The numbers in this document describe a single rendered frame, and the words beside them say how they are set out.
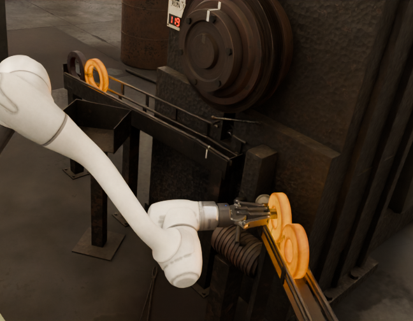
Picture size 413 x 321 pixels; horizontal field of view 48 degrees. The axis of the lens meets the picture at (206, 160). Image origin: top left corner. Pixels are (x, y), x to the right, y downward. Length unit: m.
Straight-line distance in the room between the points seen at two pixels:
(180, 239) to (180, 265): 0.07
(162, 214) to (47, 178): 1.64
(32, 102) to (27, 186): 1.77
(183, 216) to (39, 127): 0.49
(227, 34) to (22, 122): 0.73
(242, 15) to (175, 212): 0.67
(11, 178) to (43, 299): 1.00
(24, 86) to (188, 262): 0.60
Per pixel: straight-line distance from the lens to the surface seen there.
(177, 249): 1.27
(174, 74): 2.12
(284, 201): 1.46
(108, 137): 2.11
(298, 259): 1.33
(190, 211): 1.39
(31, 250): 2.45
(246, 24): 1.58
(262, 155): 1.68
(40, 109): 1.16
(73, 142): 1.20
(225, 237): 1.72
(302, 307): 1.27
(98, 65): 2.47
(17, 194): 2.84
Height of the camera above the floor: 1.60
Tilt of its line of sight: 30 degrees down
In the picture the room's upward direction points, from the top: 8 degrees clockwise
